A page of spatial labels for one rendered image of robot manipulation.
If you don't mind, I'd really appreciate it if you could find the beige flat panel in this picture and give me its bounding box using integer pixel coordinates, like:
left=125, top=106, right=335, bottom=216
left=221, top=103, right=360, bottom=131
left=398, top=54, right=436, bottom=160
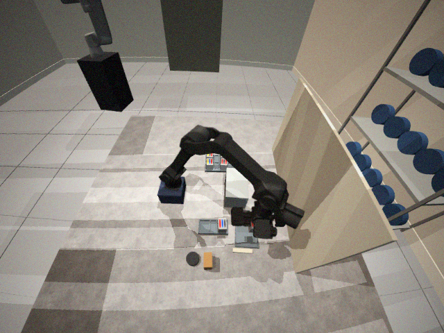
left=272, top=78, right=398, bottom=273

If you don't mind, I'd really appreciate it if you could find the brown rectangular block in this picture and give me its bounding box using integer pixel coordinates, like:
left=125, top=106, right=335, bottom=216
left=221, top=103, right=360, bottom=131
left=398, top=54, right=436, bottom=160
left=203, top=253, right=212, bottom=270

